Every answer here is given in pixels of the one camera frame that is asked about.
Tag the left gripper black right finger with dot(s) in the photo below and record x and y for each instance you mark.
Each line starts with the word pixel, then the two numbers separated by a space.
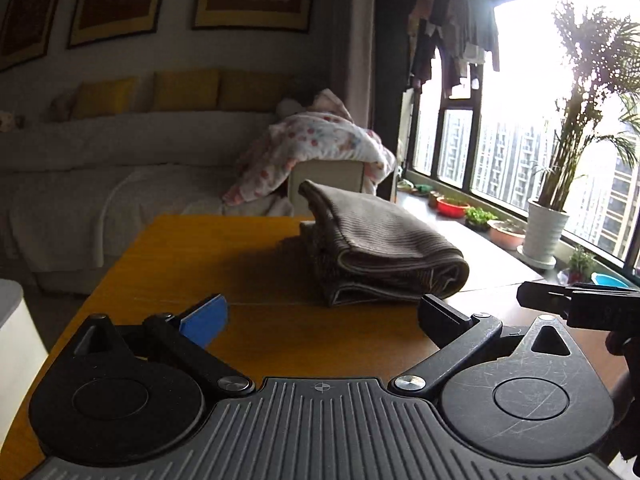
pixel 444 324

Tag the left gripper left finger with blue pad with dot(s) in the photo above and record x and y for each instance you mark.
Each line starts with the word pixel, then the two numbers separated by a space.
pixel 200 323

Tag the brown striped knit sweater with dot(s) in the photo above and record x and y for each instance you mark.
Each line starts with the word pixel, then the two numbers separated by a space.
pixel 365 248

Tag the hanging clothes on rack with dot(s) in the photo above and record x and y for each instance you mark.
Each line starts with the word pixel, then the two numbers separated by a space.
pixel 460 32

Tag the dark gloved right hand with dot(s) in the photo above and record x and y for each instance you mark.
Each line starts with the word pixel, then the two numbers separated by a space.
pixel 623 438

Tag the blue plastic basin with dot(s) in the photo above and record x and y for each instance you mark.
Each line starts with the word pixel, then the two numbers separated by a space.
pixel 606 280

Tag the white ribbed plant pot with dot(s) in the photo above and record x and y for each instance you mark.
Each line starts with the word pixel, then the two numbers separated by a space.
pixel 543 231

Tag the terracotta plant pot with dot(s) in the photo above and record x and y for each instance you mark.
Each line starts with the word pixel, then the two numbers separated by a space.
pixel 506 234

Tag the red plastic bowl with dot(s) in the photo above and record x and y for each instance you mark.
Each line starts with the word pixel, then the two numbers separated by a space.
pixel 451 208

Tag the grey white storage box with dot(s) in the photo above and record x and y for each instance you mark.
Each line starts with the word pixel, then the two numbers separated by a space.
pixel 22 352

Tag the beige covered sofa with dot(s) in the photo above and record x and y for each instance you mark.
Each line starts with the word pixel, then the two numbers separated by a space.
pixel 75 195

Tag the pink dotted white blanket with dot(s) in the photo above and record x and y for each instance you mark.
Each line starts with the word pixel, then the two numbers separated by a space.
pixel 323 131

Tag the tall potted palm plant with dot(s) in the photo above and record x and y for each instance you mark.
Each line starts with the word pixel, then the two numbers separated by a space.
pixel 603 54

